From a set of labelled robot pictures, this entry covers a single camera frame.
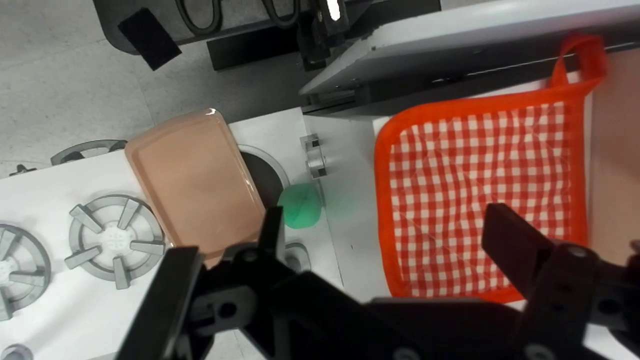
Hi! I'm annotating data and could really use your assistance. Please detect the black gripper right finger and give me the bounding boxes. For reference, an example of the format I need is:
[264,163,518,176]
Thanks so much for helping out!
[481,202,640,335]

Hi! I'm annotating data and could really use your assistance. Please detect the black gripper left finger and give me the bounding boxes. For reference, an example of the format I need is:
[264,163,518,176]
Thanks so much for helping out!
[114,243,207,360]

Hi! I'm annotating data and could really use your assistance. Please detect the pink plastic tray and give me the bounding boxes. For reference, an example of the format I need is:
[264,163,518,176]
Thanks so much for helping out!
[122,105,266,270]

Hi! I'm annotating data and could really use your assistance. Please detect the beige wooden box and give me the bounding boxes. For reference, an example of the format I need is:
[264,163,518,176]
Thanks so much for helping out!
[584,44,640,265]

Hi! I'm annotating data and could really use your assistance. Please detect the grey toy stove burner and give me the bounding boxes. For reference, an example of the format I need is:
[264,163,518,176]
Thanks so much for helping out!
[49,135,130,167]
[63,192,169,292]
[0,221,55,324]

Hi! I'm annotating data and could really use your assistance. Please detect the orange checkered pot holder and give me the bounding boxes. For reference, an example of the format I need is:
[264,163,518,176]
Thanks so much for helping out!
[373,31,610,305]

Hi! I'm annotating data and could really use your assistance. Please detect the grey toy faucet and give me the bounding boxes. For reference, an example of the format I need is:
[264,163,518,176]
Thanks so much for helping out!
[282,240,314,271]

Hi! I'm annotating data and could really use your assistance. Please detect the green ball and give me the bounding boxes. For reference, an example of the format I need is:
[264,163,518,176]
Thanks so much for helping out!
[277,181,326,231]

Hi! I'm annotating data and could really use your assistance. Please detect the grey toy door latch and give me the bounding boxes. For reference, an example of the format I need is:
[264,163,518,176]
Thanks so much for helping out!
[299,132,330,179]

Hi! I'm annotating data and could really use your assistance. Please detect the white toy kitchen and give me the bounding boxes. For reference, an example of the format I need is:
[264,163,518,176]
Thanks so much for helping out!
[0,0,640,360]

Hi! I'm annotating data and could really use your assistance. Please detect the small black block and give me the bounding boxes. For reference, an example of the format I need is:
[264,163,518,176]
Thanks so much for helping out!
[116,6,184,72]

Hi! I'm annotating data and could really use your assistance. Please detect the large black loop handles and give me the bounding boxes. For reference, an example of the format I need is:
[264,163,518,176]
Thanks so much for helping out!
[91,0,310,56]

